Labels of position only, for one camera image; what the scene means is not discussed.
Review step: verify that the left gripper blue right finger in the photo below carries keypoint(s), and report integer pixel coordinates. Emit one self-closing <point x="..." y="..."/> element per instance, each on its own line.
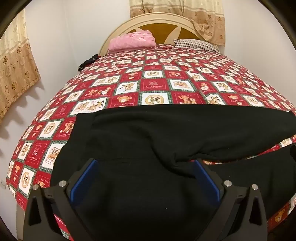
<point x="240" y="212"/>

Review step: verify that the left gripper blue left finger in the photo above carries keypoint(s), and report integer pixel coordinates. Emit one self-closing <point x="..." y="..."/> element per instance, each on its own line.
<point x="40" y="222"/>

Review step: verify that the black pants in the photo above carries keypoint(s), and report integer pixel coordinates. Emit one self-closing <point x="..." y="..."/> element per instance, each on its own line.
<point x="145" y="187"/>

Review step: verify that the red patchwork teddy bedspread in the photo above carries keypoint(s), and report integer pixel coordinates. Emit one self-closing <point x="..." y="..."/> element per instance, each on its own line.
<point x="160" y="75"/>

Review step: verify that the black item beside bed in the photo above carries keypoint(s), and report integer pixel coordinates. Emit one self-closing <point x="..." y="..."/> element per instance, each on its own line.
<point x="88" y="62"/>

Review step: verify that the striped pillow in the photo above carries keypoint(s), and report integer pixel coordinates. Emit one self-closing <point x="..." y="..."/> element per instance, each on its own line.
<point x="196" y="44"/>

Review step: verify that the beige curtain behind headboard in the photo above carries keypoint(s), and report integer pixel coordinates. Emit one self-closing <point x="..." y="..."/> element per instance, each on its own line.
<point x="207" y="16"/>

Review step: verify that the pink folded blanket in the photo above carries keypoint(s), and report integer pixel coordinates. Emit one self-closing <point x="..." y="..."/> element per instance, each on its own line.
<point x="134" y="40"/>

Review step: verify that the cream wooden headboard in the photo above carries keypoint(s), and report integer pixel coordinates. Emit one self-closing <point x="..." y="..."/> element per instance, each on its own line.
<point x="165" y="27"/>

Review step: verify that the beige curtain on side wall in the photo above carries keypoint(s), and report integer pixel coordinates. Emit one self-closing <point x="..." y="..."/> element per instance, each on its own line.
<point x="18" y="68"/>

